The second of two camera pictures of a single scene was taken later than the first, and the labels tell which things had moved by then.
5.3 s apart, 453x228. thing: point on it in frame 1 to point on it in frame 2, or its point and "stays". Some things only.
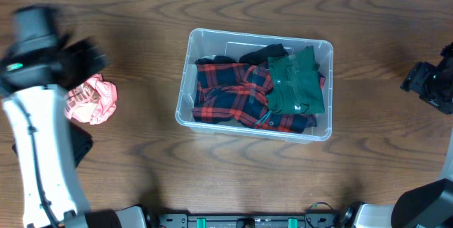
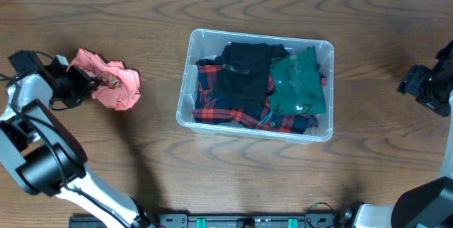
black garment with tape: x=82 y=142 to x=245 y=75
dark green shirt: x=296 y=87 stays
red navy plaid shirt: x=237 y=92 stays
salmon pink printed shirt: x=93 y=101 to x=119 y=87
